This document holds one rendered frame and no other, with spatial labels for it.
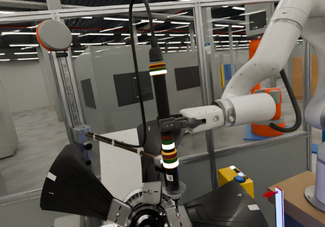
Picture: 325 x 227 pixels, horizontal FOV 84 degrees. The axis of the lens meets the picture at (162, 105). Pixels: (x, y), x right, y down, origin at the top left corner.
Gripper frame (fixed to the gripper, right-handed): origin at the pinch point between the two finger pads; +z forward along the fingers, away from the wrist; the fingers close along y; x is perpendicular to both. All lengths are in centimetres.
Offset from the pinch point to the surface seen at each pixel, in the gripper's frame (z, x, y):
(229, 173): -36, -40, 31
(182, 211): -2.5, -29.7, 2.1
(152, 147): 3.3, -12.2, 14.7
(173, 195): 0.6, -19.7, -3.4
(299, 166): -121, -74, 70
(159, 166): 2.9, -13.0, 1.6
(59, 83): 43, 15, 54
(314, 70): -638, -32, 487
